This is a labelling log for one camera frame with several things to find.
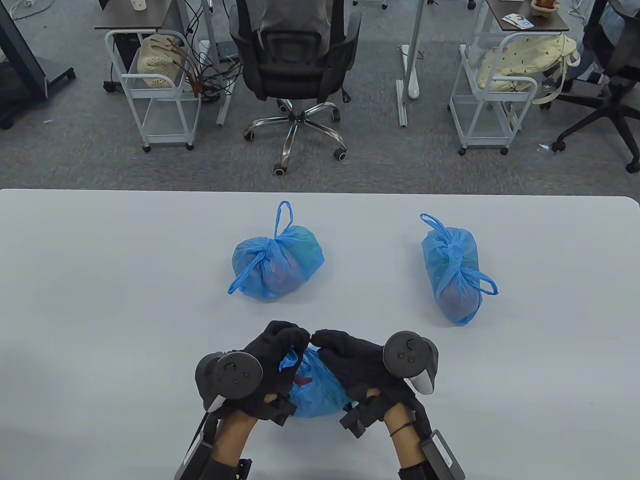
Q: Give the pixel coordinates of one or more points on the person's left hand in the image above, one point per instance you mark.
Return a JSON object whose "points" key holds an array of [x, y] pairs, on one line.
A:
{"points": [[277, 350]]}

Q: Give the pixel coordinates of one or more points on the person's right hand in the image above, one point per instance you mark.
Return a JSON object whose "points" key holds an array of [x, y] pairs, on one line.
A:
{"points": [[357, 362]]}

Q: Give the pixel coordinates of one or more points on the black handheld controller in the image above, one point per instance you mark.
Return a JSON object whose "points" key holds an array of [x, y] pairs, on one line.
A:
{"points": [[237, 375], [407, 355]]}

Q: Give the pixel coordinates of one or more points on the blue plastic bag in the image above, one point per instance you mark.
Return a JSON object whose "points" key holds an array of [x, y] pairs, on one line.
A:
{"points": [[320, 397], [452, 280], [280, 265]]}

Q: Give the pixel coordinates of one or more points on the black forearm battery box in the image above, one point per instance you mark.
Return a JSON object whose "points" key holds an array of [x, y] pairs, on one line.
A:
{"points": [[195, 462], [442, 455]]}

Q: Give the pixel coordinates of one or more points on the person's left forearm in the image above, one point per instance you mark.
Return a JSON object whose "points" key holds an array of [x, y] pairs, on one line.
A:
{"points": [[232, 442]]}

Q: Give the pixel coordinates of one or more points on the person's right forearm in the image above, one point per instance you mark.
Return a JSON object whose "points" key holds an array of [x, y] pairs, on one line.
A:
{"points": [[407, 450]]}

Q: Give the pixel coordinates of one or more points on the cream knitted bag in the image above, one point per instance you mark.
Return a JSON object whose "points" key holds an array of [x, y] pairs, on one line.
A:
{"points": [[155, 65]]}

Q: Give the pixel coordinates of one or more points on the pale yellow patterned bag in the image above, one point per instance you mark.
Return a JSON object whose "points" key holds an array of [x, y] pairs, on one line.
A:
{"points": [[525, 57]]}

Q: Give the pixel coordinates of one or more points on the thin black wrist band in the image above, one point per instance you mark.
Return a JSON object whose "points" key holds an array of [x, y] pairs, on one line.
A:
{"points": [[401, 428]]}

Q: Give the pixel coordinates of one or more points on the white metal trolley cart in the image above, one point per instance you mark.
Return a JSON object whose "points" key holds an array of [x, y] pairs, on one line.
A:
{"points": [[172, 120], [487, 120]]}

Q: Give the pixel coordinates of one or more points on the black mesh office chair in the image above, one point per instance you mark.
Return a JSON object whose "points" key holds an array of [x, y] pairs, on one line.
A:
{"points": [[295, 75]]}

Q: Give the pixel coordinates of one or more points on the white desk leg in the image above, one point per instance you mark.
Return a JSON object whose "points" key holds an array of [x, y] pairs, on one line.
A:
{"points": [[210, 30], [412, 50]]}

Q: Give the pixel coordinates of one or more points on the brown topped desk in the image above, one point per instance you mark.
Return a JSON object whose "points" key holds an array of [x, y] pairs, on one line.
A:
{"points": [[130, 17], [545, 22]]}

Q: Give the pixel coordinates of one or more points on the small white object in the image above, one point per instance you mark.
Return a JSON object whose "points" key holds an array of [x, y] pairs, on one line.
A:
{"points": [[138, 4]]}

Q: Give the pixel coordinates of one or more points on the small printed cards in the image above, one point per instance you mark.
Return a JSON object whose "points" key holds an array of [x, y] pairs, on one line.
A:
{"points": [[517, 21]]}

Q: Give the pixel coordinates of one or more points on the black wheeled stand base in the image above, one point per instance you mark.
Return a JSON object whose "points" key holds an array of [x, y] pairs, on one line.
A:
{"points": [[20, 65]]}

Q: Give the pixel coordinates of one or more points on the brown woven basket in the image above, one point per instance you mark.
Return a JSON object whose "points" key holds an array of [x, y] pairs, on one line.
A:
{"points": [[545, 5]]}

